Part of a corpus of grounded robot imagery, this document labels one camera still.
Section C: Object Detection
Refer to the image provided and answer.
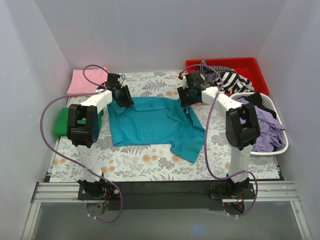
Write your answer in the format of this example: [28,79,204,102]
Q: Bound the folded green shirt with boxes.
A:
[53,107,104,138]

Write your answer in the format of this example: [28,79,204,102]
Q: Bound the lavender shirt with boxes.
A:
[233,97,286,153]

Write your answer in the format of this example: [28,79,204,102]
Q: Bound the white perforated laundry basket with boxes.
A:
[228,92,290,156]

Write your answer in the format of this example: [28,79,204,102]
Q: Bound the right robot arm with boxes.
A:
[177,71,261,199]

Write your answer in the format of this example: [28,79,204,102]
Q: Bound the folded pink shirt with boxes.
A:
[67,68,108,96]

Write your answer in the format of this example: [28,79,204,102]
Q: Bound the aluminium rail frame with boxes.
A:
[31,180,300,203]

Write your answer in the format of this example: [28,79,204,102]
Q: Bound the teal t-shirt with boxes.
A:
[107,96,205,163]

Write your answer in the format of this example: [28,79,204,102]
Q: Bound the black garment in basket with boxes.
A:
[245,92,277,119]

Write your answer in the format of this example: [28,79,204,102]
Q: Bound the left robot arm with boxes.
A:
[66,73,134,200]

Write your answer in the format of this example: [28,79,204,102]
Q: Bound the black white striped shirt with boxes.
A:
[197,60,255,94]

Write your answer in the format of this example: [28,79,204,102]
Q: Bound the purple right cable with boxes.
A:
[178,65,259,218]

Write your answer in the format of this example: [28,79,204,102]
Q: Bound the red plastic tray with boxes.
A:
[185,57,269,95]

